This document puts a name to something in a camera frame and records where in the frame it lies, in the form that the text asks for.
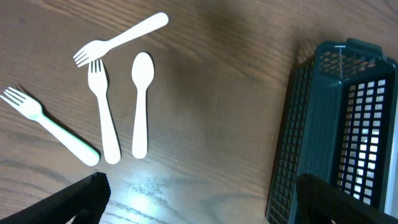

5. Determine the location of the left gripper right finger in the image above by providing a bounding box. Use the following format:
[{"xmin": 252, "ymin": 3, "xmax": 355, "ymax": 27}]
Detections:
[{"xmin": 296, "ymin": 174, "xmax": 397, "ymax": 224}]

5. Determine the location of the white fork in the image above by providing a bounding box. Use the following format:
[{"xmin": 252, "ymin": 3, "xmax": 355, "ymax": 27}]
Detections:
[
  {"xmin": 1, "ymin": 86, "xmax": 100, "ymax": 166},
  {"xmin": 88, "ymin": 59, "xmax": 121, "ymax": 164},
  {"xmin": 73, "ymin": 12, "xmax": 169, "ymax": 67}
]

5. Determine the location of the white fork middle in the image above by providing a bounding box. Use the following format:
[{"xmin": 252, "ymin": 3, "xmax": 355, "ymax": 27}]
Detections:
[{"xmin": 88, "ymin": 59, "xmax": 121, "ymax": 164}]

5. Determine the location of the white spoon left side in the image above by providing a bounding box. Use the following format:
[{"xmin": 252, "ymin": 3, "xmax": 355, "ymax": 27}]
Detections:
[{"xmin": 131, "ymin": 52, "xmax": 154, "ymax": 159}]

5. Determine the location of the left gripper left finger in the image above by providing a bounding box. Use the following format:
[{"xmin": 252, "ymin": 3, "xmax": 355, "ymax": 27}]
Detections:
[{"xmin": 1, "ymin": 172, "xmax": 111, "ymax": 224}]

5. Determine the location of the white fork upper left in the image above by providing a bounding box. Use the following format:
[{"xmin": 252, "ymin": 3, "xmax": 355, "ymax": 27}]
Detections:
[{"xmin": 73, "ymin": 12, "xmax": 169, "ymax": 67}]

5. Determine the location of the black plastic basket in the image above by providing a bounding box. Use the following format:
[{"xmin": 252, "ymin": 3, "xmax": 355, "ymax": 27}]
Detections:
[{"xmin": 265, "ymin": 38, "xmax": 397, "ymax": 223}]

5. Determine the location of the white fork far left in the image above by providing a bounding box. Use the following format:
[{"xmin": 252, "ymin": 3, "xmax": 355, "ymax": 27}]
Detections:
[{"xmin": 1, "ymin": 86, "xmax": 100, "ymax": 166}]

